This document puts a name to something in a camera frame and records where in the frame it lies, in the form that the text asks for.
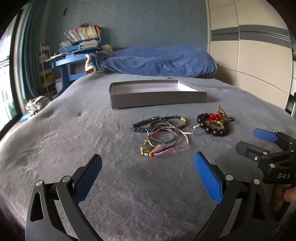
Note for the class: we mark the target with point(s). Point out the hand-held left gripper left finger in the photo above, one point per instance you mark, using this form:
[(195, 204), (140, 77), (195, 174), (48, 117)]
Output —
[(91, 176)]

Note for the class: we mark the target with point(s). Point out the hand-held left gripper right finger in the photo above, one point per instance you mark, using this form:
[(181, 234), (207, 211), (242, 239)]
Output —
[(208, 178)]

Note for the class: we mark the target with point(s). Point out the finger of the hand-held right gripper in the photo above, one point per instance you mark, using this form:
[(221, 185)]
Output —
[(266, 135), (248, 149)]

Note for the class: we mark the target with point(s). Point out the red bead gold ornament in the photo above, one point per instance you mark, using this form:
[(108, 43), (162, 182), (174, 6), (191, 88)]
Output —
[(215, 117)]

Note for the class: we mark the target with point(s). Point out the grey metal bangle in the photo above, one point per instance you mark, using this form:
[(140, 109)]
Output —
[(161, 140)]

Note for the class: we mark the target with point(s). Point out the grey cardboard box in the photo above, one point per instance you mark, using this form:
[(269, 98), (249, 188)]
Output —
[(157, 99)]

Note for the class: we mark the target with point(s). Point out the person's right hand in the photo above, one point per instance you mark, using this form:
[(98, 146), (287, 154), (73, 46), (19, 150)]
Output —
[(290, 197)]

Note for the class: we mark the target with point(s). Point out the beige wardrobe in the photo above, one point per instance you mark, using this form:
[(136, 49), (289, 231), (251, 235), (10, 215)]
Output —
[(249, 58)]

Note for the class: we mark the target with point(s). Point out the blue floor item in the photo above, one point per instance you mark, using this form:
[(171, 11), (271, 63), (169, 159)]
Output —
[(24, 117)]

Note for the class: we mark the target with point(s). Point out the white plastic bag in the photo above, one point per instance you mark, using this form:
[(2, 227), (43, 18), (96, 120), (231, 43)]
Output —
[(37, 103)]

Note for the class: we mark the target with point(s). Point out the yellow container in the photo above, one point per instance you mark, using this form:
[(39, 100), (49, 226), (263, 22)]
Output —
[(49, 80)]

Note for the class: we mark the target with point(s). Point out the cream fleece cloth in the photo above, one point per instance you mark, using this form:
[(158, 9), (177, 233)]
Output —
[(89, 67)]

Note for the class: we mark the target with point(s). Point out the blue desk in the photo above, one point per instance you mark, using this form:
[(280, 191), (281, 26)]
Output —
[(67, 64)]

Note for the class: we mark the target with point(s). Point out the blue duvet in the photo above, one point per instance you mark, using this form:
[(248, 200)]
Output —
[(161, 60)]

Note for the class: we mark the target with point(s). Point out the window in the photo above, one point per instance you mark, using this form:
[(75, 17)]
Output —
[(7, 81)]

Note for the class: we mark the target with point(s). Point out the pile of papers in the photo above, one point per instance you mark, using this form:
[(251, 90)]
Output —
[(87, 44)]

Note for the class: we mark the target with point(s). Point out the teal curtain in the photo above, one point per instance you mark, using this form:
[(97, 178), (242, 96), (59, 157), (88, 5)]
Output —
[(34, 46)]

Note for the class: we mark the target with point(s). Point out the row of books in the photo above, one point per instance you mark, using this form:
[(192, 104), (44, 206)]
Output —
[(81, 32)]

